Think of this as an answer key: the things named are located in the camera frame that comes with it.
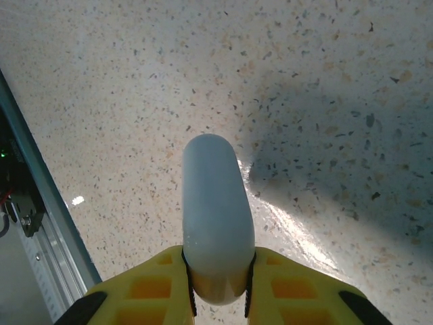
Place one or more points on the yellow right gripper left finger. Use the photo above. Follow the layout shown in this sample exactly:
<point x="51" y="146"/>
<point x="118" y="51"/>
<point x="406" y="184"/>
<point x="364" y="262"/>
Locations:
<point x="145" y="291"/>

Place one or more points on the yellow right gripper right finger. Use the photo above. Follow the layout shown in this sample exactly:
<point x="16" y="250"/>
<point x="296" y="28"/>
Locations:
<point x="297" y="294"/>

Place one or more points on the white earbud charging case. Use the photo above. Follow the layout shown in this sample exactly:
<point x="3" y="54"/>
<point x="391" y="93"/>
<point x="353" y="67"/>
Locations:
<point x="216" y="203"/>

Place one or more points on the grey metal shelf plate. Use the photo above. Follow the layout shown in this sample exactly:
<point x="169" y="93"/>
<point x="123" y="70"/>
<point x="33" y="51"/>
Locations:
<point x="13" y="298"/>

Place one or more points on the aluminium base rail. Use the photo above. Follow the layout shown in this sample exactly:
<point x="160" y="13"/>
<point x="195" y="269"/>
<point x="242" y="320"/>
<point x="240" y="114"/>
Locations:
<point x="57" y="230"/>

